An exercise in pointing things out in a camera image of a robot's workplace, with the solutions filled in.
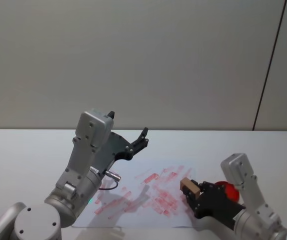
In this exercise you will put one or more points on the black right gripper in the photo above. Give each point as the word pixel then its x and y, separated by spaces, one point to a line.
pixel 216 207

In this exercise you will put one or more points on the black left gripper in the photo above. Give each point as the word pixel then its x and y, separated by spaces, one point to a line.
pixel 117 147

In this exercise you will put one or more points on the small wooden stamp block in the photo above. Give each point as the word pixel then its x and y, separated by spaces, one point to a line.
pixel 189 187

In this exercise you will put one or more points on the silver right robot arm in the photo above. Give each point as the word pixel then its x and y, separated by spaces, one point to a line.
pixel 251 195

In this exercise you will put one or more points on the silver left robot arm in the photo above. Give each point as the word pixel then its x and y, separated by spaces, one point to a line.
pixel 83 155

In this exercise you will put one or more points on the round red ink pad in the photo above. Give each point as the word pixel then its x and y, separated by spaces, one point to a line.
pixel 232 192

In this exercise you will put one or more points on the white paper with red marks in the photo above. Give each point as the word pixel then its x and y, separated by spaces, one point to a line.
pixel 138 207

